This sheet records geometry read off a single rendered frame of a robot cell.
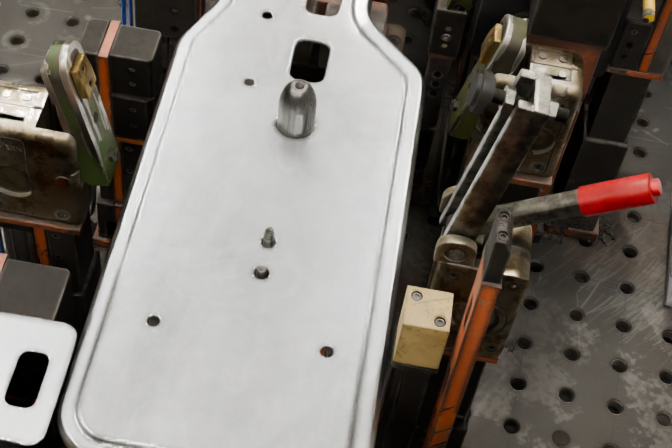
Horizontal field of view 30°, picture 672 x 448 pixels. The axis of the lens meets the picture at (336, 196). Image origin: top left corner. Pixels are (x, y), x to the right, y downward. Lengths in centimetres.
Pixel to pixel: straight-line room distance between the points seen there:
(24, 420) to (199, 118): 30
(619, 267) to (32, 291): 68
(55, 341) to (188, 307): 10
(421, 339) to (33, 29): 82
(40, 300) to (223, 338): 15
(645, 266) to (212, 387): 65
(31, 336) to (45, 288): 6
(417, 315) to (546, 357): 46
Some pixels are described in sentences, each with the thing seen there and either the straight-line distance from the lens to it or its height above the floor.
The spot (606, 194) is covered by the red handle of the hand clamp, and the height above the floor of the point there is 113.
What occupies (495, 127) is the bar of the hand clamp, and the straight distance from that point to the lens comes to 86.
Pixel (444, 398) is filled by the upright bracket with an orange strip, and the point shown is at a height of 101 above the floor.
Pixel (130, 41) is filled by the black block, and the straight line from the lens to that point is 114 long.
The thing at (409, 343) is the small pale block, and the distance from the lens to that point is 89.
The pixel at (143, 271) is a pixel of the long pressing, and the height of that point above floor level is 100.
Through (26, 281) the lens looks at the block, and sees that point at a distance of 99.
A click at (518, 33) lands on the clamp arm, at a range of 102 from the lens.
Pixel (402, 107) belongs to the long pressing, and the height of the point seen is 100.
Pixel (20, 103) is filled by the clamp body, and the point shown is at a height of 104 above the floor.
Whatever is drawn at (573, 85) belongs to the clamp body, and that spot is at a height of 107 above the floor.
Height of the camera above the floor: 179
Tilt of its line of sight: 52 degrees down
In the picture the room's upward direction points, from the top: 9 degrees clockwise
